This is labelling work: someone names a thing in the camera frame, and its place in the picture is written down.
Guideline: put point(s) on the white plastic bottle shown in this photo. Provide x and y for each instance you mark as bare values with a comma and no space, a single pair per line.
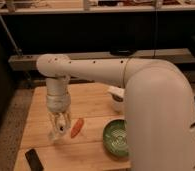
59,122

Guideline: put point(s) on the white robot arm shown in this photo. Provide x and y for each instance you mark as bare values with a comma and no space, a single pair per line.
159,106

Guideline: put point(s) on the metal stand pole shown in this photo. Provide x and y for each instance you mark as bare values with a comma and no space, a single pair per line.
18,52

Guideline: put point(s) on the green bowl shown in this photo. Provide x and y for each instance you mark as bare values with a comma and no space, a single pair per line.
115,138

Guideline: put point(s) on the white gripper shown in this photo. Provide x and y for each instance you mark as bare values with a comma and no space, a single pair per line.
59,104

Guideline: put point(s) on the black phone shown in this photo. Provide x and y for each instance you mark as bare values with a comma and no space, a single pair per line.
33,160

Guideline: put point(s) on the black round object on shelf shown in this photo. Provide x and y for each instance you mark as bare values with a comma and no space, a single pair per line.
122,52

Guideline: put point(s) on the wooden low shelf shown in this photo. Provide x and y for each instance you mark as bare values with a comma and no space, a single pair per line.
176,56

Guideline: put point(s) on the upper shelf board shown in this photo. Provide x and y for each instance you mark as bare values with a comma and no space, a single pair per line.
14,7

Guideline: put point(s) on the orange carrot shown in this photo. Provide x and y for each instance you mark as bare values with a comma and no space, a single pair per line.
77,127

